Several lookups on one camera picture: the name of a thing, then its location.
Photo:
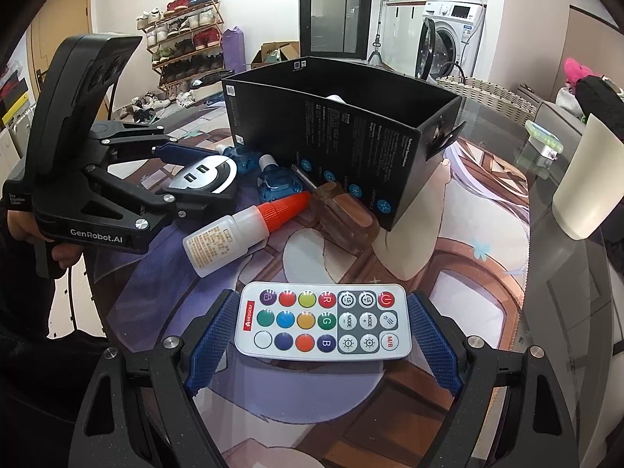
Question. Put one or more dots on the black fuzzy cloth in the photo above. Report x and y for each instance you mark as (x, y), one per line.
(597, 95)

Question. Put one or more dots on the small blue bottle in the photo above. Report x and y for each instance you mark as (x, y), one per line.
(246, 161)
(278, 183)

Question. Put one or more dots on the grey chair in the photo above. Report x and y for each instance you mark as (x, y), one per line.
(558, 117)

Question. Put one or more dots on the pink plush toy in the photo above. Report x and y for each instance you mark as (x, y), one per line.
(577, 69)

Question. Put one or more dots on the pile of loose shoes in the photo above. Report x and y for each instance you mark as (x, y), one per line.
(151, 105)

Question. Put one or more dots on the white remote control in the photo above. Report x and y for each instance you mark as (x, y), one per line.
(292, 321)

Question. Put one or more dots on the round black silver charger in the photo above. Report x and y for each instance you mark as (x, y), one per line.
(204, 173)

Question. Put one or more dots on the white object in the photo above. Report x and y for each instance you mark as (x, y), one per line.
(336, 99)

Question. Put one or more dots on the white glue bottle orange cap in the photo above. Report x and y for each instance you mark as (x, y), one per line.
(219, 243)

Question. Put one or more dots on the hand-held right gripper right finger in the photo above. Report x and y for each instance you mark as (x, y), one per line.
(434, 346)

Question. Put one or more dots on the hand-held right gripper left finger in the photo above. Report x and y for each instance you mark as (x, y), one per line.
(214, 341)

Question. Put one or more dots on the green white plastic gadget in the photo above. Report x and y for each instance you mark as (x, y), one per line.
(543, 139)

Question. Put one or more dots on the black framed glass door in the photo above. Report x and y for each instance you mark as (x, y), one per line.
(334, 9)

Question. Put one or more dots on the white wicker basket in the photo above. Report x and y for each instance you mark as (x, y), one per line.
(487, 95)

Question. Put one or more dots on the wooden door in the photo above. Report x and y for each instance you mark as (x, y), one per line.
(63, 14)

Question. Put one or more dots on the wooden shoe rack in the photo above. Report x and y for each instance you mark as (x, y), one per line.
(185, 34)

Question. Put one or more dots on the printed desk mat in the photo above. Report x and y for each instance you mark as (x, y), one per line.
(438, 253)

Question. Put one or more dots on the brown cardboard box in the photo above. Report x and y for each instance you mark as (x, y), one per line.
(275, 53)

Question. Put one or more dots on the person's left hand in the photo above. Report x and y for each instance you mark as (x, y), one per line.
(66, 255)

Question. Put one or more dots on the black cardboard box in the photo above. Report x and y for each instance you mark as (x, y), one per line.
(341, 146)

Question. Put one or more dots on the white washing machine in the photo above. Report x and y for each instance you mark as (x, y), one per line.
(458, 24)

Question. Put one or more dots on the white cup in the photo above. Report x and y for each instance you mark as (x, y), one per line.
(585, 190)

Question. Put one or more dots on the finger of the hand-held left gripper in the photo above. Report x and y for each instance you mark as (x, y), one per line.
(178, 153)
(195, 200)

